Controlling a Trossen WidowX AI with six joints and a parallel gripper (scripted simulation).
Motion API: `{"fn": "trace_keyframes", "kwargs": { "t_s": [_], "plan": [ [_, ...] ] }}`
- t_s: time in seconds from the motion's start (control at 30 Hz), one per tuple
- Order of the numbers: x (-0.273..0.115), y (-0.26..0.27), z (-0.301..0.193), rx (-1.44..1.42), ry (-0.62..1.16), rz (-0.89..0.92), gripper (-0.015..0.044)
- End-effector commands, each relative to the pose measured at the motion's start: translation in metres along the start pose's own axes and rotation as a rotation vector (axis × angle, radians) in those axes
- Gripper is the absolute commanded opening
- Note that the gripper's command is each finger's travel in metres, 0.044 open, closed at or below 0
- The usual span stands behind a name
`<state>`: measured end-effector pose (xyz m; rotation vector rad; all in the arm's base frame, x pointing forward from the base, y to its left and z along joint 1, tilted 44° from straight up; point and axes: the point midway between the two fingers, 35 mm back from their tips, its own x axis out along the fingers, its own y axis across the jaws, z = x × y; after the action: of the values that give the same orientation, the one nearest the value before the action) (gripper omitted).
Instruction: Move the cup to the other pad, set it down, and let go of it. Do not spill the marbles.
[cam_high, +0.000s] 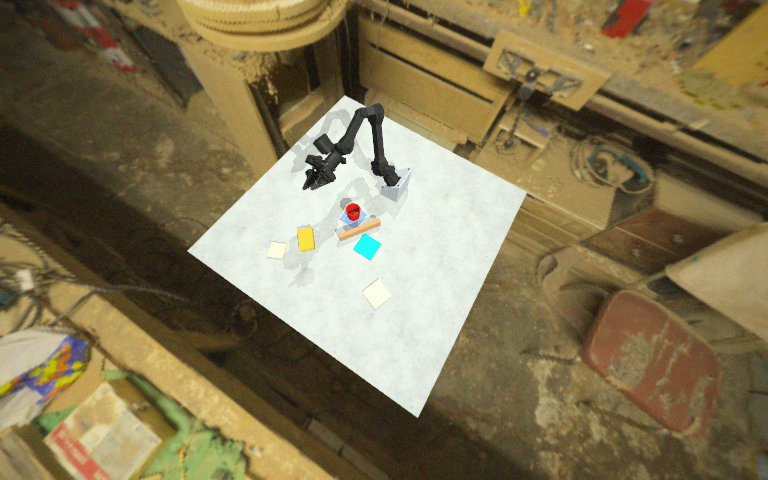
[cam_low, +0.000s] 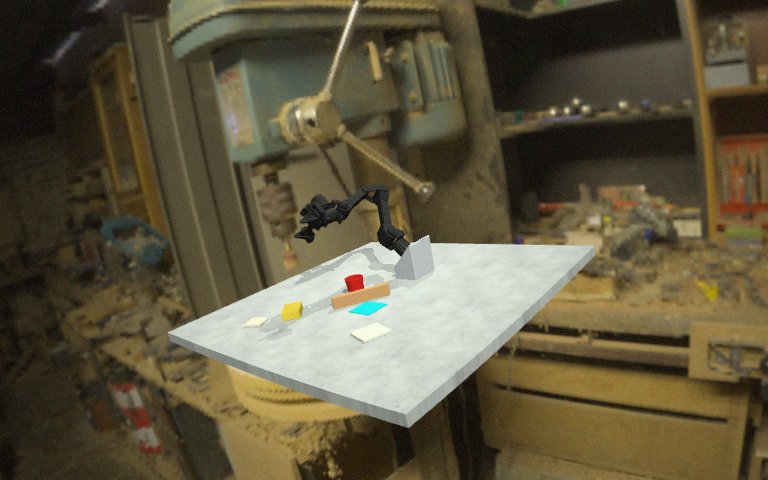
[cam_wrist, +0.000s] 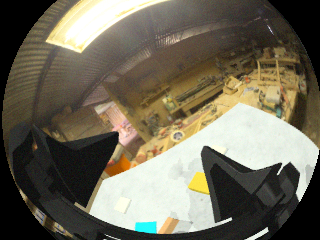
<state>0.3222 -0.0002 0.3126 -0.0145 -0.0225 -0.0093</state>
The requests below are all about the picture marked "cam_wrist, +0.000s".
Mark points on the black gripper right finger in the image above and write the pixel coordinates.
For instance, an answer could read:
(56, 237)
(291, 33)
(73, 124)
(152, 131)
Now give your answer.
(230, 184)

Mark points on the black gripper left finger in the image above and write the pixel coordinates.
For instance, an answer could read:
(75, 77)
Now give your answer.
(80, 162)

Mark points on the yellow rectangular block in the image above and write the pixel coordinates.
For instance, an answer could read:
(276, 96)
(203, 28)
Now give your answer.
(199, 183)

